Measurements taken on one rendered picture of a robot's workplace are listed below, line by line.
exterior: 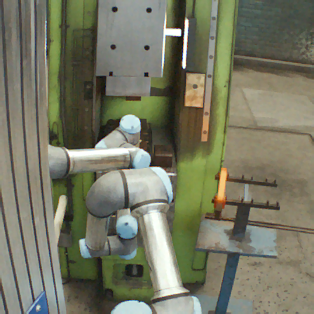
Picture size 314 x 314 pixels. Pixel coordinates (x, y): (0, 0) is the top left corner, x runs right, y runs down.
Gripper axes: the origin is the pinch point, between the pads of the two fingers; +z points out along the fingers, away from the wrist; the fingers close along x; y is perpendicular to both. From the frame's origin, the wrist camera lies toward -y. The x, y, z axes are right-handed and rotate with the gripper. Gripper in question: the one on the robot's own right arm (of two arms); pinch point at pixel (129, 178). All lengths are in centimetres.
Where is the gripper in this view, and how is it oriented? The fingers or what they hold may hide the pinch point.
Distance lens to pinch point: 189.8
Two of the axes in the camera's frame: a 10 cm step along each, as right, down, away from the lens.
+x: 10.0, 0.3, 0.5
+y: -0.5, 8.9, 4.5
